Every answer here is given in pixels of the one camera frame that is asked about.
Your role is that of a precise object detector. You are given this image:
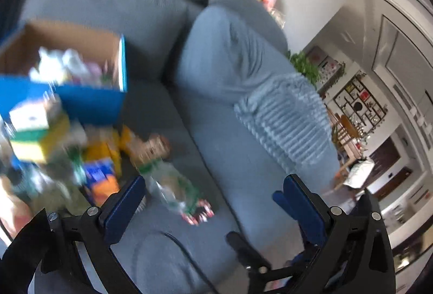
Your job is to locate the red floral scrunchie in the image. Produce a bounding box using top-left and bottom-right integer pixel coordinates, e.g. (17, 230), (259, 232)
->
(181, 199), (214, 226)

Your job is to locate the green printed plastic bag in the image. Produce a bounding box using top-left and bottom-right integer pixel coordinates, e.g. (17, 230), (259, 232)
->
(138, 160), (201, 216)

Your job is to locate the pink bottle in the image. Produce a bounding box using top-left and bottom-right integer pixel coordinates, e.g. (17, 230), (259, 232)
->
(1, 175), (33, 239)

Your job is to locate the light blue fluffy blanket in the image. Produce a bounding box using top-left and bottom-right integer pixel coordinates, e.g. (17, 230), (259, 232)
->
(234, 72), (337, 173)

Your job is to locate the yellow snack packet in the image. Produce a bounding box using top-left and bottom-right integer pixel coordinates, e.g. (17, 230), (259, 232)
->
(82, 125), (135, 177)

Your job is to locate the white plush toy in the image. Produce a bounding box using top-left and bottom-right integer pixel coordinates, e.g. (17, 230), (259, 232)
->
(29, 47), (92, 84)

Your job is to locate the blue cardboard box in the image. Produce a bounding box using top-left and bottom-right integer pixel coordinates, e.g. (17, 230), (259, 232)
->
(1, 19), (128, 125)

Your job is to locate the green houseplant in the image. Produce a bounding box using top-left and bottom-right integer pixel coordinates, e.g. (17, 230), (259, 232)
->
(287, 51), (320, 87)

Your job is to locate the grey blue sofa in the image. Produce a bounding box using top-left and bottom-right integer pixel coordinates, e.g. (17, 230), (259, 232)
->
(1, 0), (338, 293)

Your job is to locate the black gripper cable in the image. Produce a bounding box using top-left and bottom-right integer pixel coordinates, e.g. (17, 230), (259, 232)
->
(162, 230), (221, 294)

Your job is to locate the black wall shelf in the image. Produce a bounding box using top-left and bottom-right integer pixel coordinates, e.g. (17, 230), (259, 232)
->
(333, 71), (388, 134)

